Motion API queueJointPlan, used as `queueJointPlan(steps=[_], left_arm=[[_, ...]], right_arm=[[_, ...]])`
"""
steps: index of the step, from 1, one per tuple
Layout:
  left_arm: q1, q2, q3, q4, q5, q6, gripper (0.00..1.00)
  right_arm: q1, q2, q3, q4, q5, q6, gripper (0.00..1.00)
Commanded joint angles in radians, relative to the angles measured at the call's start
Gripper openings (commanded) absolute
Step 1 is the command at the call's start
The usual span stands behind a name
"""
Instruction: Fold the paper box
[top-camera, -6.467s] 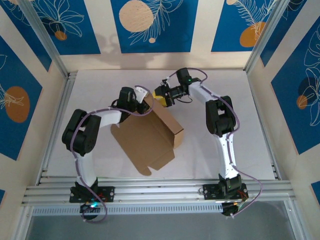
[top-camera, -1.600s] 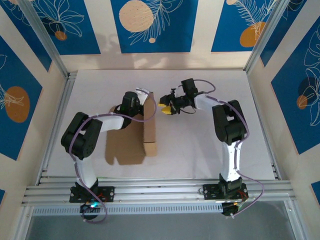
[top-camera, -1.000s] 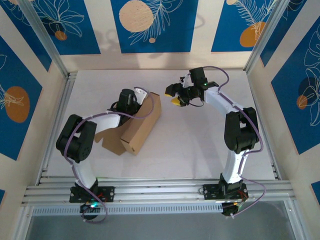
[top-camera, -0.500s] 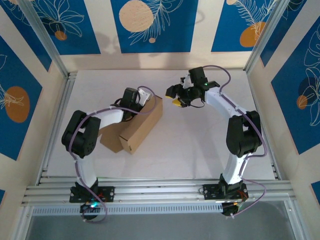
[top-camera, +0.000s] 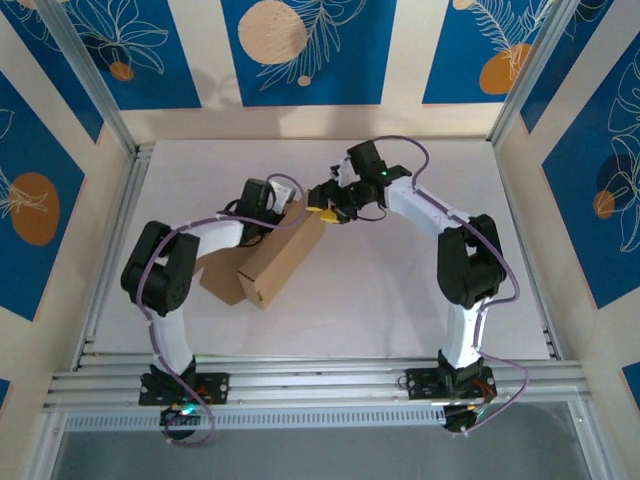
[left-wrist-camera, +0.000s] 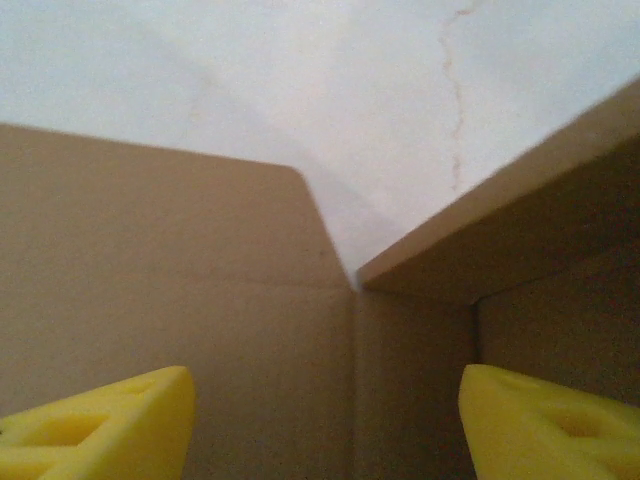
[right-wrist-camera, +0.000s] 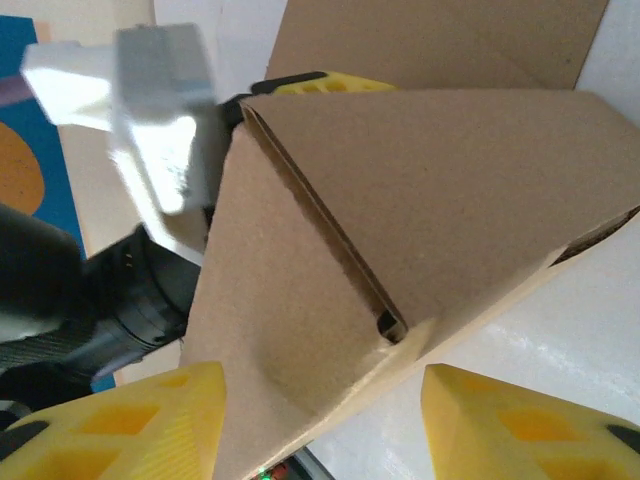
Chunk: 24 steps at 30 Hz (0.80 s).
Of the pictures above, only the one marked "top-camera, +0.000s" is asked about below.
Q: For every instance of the brown cardboard box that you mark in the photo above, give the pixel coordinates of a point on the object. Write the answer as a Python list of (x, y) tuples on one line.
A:
[(280, 255)]

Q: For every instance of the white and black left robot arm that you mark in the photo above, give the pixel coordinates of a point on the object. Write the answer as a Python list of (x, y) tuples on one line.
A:
[(170, 340)]

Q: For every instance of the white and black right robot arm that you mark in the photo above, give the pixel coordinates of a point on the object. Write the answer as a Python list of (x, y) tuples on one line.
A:
[(462, 335)]

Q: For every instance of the aluminium left table rail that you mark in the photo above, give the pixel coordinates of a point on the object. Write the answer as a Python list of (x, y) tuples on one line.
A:
[(111, 250)]

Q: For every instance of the aluminium table rail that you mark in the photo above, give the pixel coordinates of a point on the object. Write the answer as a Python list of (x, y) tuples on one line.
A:
[(525, 260), (111, 250)]

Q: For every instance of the long aluminium base rail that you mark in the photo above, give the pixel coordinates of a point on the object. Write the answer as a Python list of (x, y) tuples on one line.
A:
[(320, 385)]

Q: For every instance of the aluminium right table rail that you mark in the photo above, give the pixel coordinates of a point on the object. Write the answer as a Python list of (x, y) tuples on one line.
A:
[(525, 260)]

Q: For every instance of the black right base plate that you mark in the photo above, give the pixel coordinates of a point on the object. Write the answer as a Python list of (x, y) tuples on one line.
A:
[(420, 385)]

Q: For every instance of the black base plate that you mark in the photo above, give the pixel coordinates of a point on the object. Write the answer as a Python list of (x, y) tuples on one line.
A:
[(220, 387), (420, 385)]

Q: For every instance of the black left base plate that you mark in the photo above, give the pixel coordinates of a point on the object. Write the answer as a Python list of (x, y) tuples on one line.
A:
[(220, 387)]

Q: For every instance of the aluminium left corner post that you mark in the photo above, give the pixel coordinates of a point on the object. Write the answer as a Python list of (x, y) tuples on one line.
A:
[(90, 75)]

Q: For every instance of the aluminium corner post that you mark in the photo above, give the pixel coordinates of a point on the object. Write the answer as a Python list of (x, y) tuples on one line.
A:
[(90, 75), (545, 70)]

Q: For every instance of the aluminium right corner post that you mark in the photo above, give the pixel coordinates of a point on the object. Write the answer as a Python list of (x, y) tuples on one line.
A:
[(545, 70)]

